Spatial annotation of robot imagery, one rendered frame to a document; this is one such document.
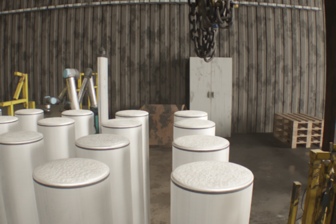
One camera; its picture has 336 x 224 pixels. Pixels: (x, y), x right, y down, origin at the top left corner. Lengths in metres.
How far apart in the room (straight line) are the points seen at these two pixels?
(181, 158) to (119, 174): 0.18
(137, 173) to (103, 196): 0.59
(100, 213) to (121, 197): 0.28
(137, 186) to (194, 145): 0.47
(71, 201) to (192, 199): 0.22
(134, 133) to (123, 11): 6.50
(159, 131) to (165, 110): 1.53
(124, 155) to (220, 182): 0.38
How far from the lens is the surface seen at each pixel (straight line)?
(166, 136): 5.68
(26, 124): 1.56
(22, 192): 0.95
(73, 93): 3.62
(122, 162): 0.82
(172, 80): 7.19
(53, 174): 0.57
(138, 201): 1.21
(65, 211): 0.56
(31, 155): 0.92
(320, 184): 2.08
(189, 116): 1.34
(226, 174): 0.55
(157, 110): 7.09
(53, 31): 7.99
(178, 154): 0.79
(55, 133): 1.18
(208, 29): 1.26
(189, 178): 0.53
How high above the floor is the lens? 1.53
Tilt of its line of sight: 5 degrees down
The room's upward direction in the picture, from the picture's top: straight up
